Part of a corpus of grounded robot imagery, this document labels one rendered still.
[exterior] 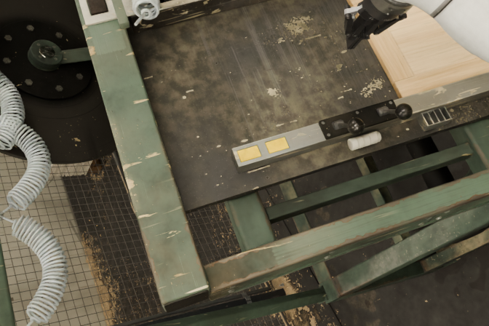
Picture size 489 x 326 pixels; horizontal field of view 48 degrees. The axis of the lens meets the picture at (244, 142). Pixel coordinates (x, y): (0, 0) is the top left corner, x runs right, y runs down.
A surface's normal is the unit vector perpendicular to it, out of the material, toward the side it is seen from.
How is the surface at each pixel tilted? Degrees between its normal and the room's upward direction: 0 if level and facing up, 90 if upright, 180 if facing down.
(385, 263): 0
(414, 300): 0
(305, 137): 59
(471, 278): 0
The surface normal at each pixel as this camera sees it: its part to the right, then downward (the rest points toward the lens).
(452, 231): -0.78, 0.02
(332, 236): 0.06, -0.43
